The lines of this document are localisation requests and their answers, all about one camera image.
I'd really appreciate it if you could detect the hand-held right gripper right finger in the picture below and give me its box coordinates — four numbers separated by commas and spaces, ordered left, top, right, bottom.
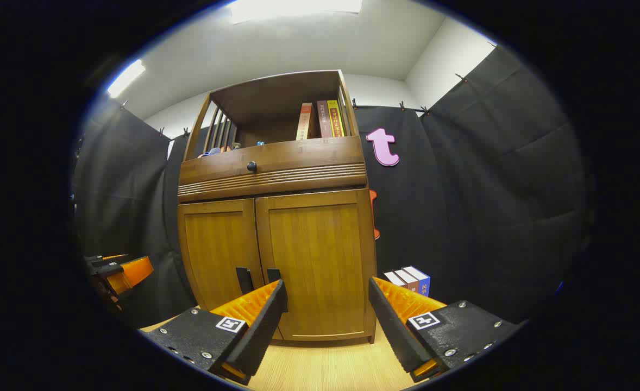
368, 277, 522, 382

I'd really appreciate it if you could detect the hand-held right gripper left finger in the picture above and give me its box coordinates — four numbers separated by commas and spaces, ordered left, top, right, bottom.
145, 280, 289, 386

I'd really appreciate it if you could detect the wooden shoe cabinet door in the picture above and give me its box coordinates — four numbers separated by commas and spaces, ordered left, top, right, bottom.
178, 198, 266, 313
255, 188, 378, 343

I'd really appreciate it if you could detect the wooden double-door shoe cabinet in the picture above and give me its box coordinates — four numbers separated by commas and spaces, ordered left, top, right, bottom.
177, 70, 379, 345

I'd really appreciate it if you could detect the wooden cabinet drawer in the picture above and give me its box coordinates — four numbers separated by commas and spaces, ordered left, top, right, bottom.
179, 136, 368, 203

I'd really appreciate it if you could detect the brown book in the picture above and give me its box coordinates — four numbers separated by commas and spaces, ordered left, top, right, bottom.
395, 269, 419, 293

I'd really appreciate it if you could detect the blue book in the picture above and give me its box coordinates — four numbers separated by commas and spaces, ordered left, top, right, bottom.
403, 266, 431, 297

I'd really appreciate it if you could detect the black backdrop cloth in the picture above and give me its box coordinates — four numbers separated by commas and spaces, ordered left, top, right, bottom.
73, 46, 589, 329

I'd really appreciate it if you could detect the small ceiling light panel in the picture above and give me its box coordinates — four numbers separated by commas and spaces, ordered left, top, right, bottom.
107, 59, 147, 98

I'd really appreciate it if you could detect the beige orange book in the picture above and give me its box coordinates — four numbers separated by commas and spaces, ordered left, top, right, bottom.
297, 103, 314, 141

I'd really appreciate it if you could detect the dark red book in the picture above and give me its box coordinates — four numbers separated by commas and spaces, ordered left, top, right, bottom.
317, 100, 334, 138

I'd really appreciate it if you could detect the yellow book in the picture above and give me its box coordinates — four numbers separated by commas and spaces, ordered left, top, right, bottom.
327, 99, 346, 137

